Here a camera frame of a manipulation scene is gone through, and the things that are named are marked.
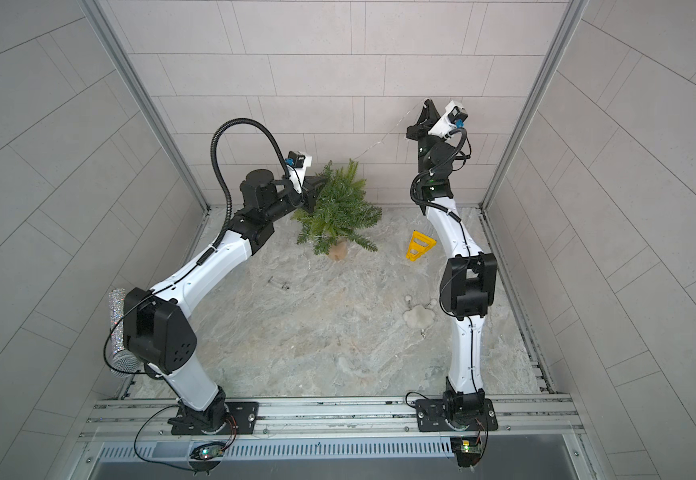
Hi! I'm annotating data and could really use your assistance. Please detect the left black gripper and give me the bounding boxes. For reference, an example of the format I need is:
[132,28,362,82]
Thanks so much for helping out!
[260,176,327,226]

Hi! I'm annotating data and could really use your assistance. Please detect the thin wire string lights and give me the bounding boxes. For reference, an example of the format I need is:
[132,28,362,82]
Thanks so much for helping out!
[351,100,424,161]

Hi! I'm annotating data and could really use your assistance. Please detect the small green christmas tree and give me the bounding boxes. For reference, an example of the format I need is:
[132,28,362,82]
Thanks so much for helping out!
[293,159,383,255]

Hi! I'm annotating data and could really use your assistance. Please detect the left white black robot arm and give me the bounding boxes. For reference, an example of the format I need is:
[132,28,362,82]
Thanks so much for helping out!
[122,169,327,435]

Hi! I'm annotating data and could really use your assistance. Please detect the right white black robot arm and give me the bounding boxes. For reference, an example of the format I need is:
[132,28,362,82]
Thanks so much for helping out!
[406,99,498,433]

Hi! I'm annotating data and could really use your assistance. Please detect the yellow triangular plastic piece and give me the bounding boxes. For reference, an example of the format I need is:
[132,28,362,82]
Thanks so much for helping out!
[406,230,437,262]

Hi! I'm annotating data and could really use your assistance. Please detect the beige paw shaped object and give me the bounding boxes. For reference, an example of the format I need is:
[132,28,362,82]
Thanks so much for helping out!
[402,295,437,331]

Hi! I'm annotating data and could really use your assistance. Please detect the glittery silver cylinder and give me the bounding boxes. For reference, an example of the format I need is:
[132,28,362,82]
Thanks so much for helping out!
[105,288,142,377]

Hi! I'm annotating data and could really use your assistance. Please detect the left green circuit board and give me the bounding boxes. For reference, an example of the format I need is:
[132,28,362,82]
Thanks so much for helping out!
[190,442,227,461]

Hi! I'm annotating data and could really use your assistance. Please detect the green circuit board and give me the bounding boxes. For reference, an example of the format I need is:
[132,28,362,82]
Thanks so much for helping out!
[190,442,227,461]
[450,437,485,468]

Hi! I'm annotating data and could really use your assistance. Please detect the right green circuit board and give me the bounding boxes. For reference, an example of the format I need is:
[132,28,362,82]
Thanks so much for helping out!
[450,437,485,468]

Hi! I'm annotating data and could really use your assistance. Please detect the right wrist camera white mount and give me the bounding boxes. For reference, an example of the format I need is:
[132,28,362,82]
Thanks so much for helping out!
[429,100,468,140]

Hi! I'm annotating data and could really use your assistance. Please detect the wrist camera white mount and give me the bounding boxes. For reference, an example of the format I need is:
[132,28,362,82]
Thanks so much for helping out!
[285,151,313,194]
[429,100,468,140]

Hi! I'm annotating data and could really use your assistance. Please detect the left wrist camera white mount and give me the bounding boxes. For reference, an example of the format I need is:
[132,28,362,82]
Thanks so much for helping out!
[285,151,313,194]

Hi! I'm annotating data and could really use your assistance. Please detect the left black flexible cable hose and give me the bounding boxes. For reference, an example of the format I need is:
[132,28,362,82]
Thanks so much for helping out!
[211,117,293,251]

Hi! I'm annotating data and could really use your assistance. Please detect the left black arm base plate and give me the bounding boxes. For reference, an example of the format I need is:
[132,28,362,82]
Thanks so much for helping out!
[168,400,260,435]

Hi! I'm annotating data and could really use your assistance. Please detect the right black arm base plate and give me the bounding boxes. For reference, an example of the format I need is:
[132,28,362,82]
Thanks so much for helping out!
[414,398,499,432]

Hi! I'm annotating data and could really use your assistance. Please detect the aluminium mounting rail frame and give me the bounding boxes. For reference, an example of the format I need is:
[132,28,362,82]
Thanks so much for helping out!
[60,394,602,479]

